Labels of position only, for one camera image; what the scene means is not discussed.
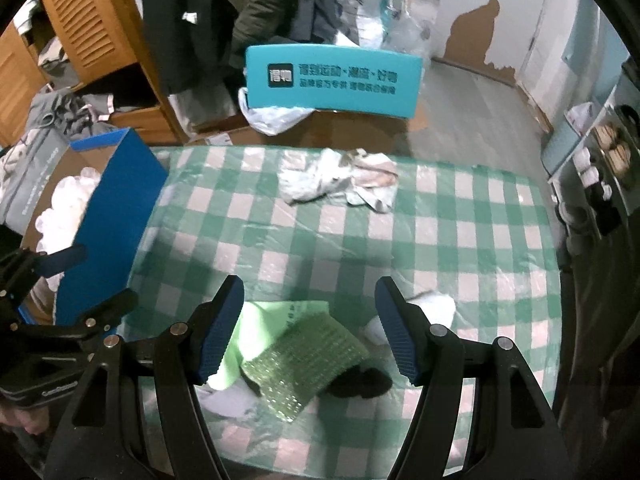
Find dark grey coat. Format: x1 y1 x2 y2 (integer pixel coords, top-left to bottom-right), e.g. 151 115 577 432
295 0 347 45

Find grey clothes pile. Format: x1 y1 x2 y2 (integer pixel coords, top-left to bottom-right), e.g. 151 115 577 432
25 87 118 136

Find blue cardboard box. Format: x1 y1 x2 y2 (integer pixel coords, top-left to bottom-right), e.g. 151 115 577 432
22 127 168 326

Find white garment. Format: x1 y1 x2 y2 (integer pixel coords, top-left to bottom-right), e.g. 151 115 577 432
167 91 203 142

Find white plastic bag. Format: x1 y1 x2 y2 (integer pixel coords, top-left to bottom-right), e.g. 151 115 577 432
277 149 358 205
237 87 313 137

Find person's left hand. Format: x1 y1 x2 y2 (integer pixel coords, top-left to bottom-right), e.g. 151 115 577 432
0 399 55 440

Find brown cardboard box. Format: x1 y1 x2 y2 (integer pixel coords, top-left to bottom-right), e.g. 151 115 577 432
192 107 416 148

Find white cloth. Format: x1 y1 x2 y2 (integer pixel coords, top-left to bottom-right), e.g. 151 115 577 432
362 292 457 346

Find white tissue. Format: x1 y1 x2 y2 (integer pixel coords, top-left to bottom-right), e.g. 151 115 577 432
197 382 263 418

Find light green plastic bag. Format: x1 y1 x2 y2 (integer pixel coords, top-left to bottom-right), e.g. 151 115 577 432
207 300 331 391

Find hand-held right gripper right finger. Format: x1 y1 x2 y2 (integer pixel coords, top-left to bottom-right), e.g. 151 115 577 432
375 276 561 480

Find wooden wardrobe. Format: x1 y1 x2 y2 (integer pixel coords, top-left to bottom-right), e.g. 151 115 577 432
0 0 191 148

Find black jacket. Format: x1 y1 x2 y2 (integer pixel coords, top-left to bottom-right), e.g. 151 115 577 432
141 0 241 96

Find large printed plastic bag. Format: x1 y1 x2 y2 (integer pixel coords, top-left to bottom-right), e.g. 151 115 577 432
335 0 418 51

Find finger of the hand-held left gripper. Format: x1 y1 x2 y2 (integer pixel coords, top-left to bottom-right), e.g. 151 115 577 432
12 287 139 346
0 244 87 286

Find white door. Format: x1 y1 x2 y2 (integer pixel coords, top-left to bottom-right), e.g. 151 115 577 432
517 0 583 106

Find metal shoe rack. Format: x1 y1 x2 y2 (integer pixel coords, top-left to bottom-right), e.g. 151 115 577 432
542 60 640 261

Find teal box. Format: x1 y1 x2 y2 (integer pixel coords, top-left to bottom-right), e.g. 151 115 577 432
245 44 425 120

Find green checked tablecloth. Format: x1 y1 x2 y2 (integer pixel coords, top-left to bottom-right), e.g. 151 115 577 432
117 145 563 480

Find black cloth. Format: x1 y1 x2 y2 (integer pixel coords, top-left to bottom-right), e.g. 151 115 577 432
327 367 393 401

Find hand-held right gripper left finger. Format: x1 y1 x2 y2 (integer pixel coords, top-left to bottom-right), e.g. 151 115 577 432
44 275 246 480

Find green sparkly sponge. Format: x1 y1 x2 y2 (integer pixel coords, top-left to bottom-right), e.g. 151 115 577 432
240 312 370 416

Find olive green jacket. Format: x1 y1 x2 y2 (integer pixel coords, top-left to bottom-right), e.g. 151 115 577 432
207 0 321 58

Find brown patterned shoes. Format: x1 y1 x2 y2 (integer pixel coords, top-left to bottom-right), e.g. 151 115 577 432
595 122 633 176

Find grey tote bag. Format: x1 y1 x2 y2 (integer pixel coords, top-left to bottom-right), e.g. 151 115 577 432
0 127 73 236

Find clear plastic bag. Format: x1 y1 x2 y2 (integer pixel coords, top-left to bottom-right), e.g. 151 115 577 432
385 15 436 58

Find pale blue box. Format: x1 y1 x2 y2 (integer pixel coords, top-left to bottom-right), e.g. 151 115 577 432
542 105 601 181

